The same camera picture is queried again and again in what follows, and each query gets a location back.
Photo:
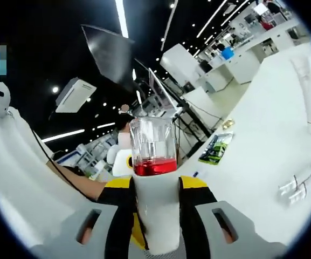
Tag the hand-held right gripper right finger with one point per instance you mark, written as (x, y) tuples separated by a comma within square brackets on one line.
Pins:
[(198, 194)]

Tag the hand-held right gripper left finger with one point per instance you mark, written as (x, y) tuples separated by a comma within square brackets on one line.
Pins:
[(117, 221)]

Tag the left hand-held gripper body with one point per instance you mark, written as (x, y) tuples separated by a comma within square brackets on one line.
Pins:
[(123, 164)]

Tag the white pump bottle red collar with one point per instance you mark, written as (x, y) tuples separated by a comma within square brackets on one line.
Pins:
[(158, 205)]

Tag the white skincare tube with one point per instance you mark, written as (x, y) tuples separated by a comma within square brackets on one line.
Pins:
[(307, 89)]

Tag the green snack packet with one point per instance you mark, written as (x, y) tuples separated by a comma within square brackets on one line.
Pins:
[(215, 148)]

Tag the black monitor stand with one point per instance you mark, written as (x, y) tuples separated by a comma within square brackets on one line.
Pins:
[(195, 118)]

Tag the gold foil snack packet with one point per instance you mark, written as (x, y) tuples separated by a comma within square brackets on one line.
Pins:
[(228, 124)]

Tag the white ceiling air conditioner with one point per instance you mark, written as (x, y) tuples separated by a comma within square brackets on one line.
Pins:
[(74, 94)]

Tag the white-framed monitor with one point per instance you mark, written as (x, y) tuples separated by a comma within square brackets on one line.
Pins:
[(163, 89)]

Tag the person's white shirt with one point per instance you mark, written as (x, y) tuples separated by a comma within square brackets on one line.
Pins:
[(15, 175)]

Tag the dark hanging panel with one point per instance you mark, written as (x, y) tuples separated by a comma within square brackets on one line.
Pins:
[(109, 54)]

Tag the row of white office desks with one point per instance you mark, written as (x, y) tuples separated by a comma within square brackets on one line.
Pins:
[(241, 62)]

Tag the wall screen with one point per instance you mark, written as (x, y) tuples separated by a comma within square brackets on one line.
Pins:
[(260, 9)]

